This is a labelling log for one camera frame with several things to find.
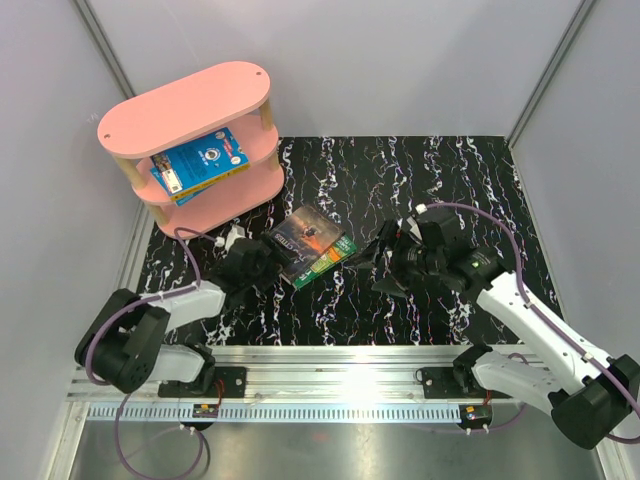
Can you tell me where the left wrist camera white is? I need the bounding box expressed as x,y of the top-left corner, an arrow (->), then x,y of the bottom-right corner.
214,225 -> 246,255

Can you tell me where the blue 26-storey treehouse book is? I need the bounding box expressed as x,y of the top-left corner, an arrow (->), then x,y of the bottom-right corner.
150,167 -> 216,206

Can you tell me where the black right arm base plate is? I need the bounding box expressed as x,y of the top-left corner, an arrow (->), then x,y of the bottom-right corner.
416,367 -> 464,399

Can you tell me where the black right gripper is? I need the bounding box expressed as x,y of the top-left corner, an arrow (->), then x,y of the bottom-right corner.
348,220 -> 445,298

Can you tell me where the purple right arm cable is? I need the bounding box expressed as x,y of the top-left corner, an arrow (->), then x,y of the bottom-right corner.
424,202 -> 640,446

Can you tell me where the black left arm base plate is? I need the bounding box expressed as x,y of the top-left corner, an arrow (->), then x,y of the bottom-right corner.
210,366 -> 248,399

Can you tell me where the aluminium mounting rail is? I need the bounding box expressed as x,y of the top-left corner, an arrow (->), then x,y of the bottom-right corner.
64,342 -> 576,426

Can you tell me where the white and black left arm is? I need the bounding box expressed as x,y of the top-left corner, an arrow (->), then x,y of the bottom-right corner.
74,236 -> 289,397

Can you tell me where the small circuit board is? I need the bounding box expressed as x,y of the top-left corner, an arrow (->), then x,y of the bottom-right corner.
193,404 -> 219,418
461,405 -> 493,422

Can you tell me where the pink three-tier shelf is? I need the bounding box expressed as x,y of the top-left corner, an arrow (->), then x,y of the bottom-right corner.
97,61 -> 285,238

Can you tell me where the dark Tale of Two Cities book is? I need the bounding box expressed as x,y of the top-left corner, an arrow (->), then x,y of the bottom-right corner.
268,205 -> 344,285

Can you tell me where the blue back-cover book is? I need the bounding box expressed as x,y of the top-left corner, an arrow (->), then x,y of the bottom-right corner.
151,127 -> 250,183

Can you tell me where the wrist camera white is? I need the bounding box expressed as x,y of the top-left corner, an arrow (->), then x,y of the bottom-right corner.
214,225 -> 246,255
401,203 -> 430,243

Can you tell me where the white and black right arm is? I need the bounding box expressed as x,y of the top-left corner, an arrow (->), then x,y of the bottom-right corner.
349,203 -> 639,450

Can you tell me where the green bottom book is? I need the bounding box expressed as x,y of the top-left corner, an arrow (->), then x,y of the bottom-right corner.
293,235 -> 357,290

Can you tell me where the left small circuit board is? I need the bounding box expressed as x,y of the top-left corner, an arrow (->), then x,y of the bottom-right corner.
193,404 -> 219,418

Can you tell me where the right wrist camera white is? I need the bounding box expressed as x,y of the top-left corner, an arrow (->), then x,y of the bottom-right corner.
401,203 -> 430,243

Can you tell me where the right small circuit board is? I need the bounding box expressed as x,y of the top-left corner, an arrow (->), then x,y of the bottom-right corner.
461,405 -> 493,422

